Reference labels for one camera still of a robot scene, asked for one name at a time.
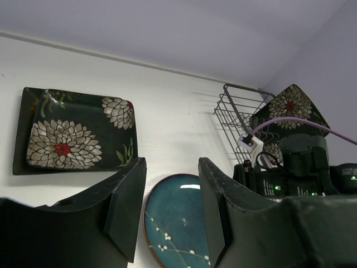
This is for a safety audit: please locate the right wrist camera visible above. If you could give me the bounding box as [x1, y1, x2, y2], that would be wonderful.
[238, 134, 264, 166]

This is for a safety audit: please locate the floral square plate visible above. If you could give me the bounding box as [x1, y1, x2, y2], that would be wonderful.
[250, 84, 329, 165]
[23, 88, 138, 171]

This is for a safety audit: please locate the blue round plate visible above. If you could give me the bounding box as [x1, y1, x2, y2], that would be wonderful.
[143, 174, 211, 267]

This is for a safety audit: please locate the teal square plate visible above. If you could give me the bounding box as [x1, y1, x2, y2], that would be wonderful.
[12, 87, 118, 175]

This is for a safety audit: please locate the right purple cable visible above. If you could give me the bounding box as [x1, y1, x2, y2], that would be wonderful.
[252, 117, 357, 146]

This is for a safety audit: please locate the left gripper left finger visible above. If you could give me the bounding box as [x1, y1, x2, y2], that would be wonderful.
[1, 157, 147, 267]

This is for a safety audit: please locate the wire dish rack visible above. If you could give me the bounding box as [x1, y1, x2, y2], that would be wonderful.
[214, 83, 275, 164]

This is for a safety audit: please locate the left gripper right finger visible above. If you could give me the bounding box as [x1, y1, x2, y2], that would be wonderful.
[198, 157, 356, 267]

